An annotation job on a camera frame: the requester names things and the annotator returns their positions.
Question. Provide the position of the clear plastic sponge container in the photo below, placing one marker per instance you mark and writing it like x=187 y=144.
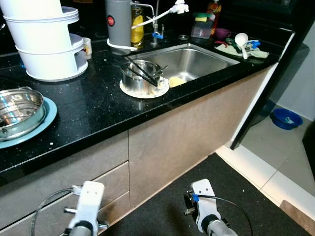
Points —
x=202 y=30

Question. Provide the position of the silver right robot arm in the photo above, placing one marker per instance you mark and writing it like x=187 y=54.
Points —
x=219 y=230

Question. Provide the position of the small steel pot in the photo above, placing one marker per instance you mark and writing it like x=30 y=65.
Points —
x=135 y=81

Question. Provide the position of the green yellow sponge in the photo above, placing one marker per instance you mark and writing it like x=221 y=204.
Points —
x=201 y=17

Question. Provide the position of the grey cylinder water filter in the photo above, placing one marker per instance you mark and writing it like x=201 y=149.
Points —
x=118 y=24

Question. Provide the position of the pale green mat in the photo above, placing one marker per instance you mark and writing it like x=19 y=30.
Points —
x=258 y=54

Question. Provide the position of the green black tool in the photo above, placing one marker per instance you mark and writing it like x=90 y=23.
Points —
x=234 y=45

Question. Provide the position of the white printed mug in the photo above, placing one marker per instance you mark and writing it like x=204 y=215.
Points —
x=87 y=48

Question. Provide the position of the beige cabinet door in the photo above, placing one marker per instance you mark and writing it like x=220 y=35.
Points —
x=187 y=132

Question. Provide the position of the blue plastic basin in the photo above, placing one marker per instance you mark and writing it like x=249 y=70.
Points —
x=285 y=119

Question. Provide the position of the white floral plate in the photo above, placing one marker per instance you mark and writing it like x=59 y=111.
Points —
x=162 y=91

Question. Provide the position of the white tap diverter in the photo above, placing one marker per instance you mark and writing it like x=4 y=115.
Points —
x=180 y=7

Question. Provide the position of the purple cup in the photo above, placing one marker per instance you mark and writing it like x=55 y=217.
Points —
x=222 y=34

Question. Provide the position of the white plastic ladle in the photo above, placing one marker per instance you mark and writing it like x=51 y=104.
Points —
x=241 y=39

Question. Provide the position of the black floor mat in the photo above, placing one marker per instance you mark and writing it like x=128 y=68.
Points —
x=162 y=211

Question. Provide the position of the stainless steel sink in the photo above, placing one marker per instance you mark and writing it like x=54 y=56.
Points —
x=197 y=61

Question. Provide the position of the chrome tap with blue valve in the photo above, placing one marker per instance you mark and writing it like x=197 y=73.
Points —
x=155 y=29

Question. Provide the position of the small blue white item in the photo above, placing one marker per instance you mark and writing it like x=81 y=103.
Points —
x=253 y=44

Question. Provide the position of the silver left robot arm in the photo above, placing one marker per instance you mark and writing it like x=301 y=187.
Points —
x=81 y=231

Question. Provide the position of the teal plate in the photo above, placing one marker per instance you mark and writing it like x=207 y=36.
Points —
x=48 y=118

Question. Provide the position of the white tiered plastic rack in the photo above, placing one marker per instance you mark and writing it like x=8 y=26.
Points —
x=44 y=44

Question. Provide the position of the brown doormat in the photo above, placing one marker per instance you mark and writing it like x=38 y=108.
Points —
x=300 y=219

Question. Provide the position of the round metal sink plug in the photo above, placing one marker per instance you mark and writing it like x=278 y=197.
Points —
x=183 y=37

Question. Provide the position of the yellow cooking oil bottle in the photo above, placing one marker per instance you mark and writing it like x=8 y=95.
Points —
x=137 y=32

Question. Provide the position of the red orange soap bottle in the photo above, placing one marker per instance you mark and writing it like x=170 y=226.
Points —
x=214 y=12

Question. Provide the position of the beige drawer front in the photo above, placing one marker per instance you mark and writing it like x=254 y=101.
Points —
x=19 y=219
x=118 y=204
x=59 y=174

